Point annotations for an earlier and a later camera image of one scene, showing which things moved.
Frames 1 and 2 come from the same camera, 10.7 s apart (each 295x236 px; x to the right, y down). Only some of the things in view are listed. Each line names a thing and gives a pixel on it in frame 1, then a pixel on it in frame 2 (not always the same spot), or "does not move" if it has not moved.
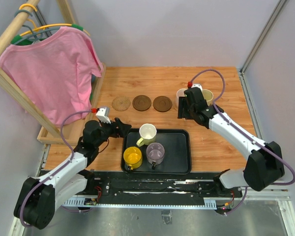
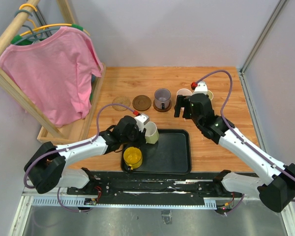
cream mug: (208, 96) does not move
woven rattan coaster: (121, 103) does not move
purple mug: (155, 154) to (162, 98)
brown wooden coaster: (141, 103) does not move
